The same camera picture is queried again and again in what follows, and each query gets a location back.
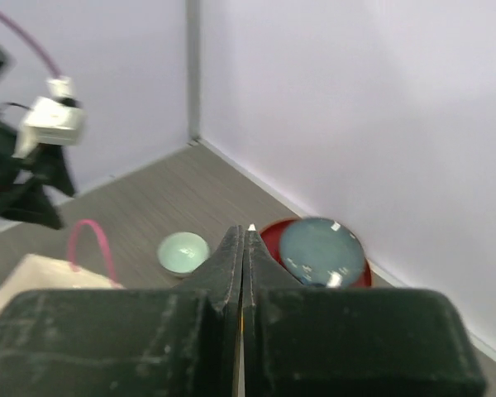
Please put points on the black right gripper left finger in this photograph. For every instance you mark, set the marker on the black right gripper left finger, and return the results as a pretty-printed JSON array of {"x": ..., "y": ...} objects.
[{"x": 181, "y": 341}]

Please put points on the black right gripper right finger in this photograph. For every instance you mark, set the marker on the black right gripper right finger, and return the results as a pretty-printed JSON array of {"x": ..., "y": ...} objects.
[{"x": 314, "y": 341}]

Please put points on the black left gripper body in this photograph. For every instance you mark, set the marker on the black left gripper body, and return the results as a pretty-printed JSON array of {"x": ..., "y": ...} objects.
[{"x": 22, "y": 181}]

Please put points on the pink paper gift bag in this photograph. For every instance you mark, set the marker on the pink paper gift bag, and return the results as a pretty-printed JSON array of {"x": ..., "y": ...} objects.
[{"x": 42, "y": 272}]

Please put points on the light teal patterned bowl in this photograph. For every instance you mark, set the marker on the light teal patterned bowl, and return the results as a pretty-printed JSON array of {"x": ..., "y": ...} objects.
[{"x": 181, "y": 253}]

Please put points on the blue grey plate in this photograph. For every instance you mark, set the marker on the blue grey plate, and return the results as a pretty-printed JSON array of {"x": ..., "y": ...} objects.
[{"x": 322, "y": 252}]

